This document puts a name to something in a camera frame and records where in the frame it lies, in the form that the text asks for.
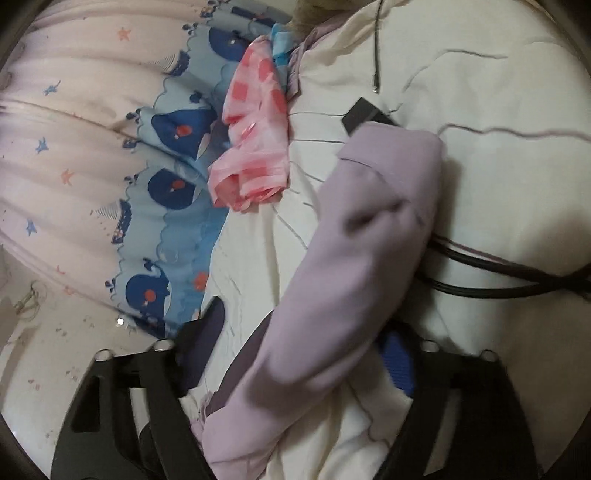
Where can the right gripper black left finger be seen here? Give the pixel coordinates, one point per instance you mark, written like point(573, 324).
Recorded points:
point(126, 420)

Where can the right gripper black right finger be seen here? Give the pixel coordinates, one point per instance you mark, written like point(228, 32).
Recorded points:
point(465, 420)

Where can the lilac and purple jacket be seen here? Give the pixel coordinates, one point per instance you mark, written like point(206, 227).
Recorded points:
point(377, 210)

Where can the pink checkered plastic bag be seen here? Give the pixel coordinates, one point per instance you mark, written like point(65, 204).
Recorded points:
point(254, 169)

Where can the whale print pink curtain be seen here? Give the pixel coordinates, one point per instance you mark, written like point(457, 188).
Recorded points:
point(109, 121)

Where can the white striped duvet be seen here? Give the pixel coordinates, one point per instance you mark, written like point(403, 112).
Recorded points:
point(504, 87)

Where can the olive khaki garment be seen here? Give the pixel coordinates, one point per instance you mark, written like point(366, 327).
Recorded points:
point(308, 14)

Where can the black charger with cable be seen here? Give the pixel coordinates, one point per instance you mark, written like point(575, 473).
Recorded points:
point(539, 282)

